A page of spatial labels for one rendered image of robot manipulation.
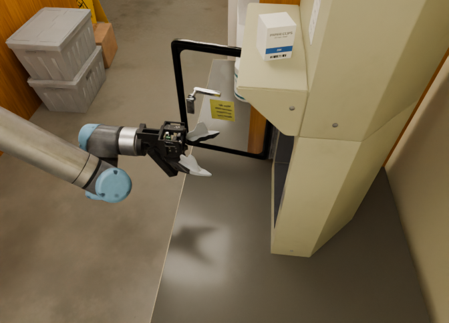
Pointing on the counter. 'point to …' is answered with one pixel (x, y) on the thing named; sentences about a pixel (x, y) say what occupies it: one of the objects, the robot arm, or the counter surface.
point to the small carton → (275, 36)
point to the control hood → (274, 73)
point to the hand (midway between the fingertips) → (216, 154)
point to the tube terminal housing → (355, 100)
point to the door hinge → (274, 144)
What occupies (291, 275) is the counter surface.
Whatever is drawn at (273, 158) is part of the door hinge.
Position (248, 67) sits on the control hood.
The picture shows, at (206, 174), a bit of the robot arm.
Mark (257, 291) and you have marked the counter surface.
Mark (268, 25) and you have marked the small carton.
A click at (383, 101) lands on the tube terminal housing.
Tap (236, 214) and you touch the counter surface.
